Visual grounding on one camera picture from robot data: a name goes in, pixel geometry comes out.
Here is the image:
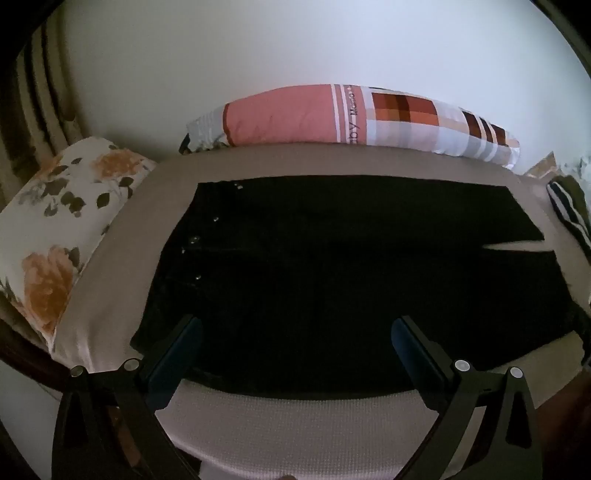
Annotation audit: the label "striped dark cloth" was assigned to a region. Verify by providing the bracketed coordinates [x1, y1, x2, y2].
[546, 175, 591, 260]

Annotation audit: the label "pink plaid bolster pillow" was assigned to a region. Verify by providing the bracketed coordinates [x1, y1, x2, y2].
[179, 84, 521, 169]

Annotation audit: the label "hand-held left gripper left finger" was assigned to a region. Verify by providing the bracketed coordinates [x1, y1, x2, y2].
[51, 315, 204, 480]

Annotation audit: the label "beige bed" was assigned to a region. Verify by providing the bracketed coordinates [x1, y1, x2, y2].
[51, 143, 591, 480]

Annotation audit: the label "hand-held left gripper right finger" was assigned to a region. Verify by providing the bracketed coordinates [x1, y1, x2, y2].
[390, 315, 544, 480]

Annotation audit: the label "striped curtain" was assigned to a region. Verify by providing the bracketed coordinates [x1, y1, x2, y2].
[0, 18, 89, 195]

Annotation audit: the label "floral pillow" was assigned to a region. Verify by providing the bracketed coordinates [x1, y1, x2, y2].
[0, 137, 158, 352]

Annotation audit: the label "black pants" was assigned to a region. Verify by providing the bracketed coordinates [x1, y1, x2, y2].
[130, 175, 591, 401]

